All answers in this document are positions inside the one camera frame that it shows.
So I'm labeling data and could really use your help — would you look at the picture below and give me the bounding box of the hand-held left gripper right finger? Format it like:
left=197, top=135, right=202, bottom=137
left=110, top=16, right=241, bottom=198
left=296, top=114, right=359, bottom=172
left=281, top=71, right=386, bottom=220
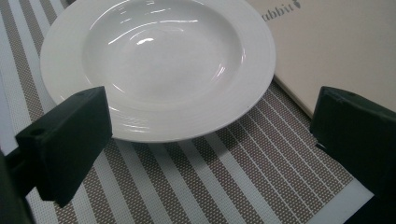
left=309, top=86, right=396, bottom=203

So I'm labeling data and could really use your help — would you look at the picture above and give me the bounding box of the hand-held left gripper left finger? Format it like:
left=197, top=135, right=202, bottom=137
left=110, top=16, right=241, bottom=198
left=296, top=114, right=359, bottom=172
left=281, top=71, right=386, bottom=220
left=14, top=86, right=114, bottom=209

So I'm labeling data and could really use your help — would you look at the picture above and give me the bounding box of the white deep plate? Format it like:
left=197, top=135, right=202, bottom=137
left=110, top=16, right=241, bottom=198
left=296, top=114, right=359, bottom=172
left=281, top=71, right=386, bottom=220
left=39, top=0, right=277, bottom=144

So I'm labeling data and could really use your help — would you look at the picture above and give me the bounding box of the beige menu board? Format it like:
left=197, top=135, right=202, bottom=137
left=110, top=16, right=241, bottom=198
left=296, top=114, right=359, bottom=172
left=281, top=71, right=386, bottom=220
left=246, top=0, right=396, bottom=119

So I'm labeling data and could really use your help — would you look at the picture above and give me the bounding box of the striped woven placemat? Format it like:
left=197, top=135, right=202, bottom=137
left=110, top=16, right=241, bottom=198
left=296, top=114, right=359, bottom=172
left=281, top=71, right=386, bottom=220
left=0, top=0, right=375, bottom=224

